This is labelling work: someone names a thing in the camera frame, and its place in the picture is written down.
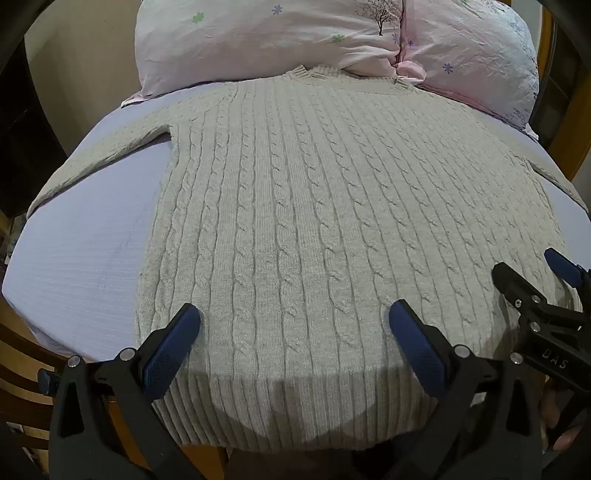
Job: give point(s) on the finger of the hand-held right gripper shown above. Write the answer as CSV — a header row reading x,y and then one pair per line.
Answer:
x,y
562,268
512,281

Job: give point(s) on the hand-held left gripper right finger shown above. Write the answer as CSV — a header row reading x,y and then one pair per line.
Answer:
x,y
415,342

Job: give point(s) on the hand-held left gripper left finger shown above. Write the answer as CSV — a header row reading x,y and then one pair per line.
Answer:
x,y
170,342

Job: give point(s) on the person's right hand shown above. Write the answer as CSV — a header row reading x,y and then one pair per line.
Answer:
x,y
556,415

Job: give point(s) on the wooden headboard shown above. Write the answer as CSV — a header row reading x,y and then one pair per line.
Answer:
x,y
575,147

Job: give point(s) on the lavender bed sheet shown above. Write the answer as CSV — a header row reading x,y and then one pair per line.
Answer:
x,y
92,240

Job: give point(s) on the pink floral pillow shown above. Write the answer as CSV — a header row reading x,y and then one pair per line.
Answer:
x,y
471,55
258,41

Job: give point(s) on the wooden bed frame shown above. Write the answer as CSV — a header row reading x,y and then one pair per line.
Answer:
x,y
127,431

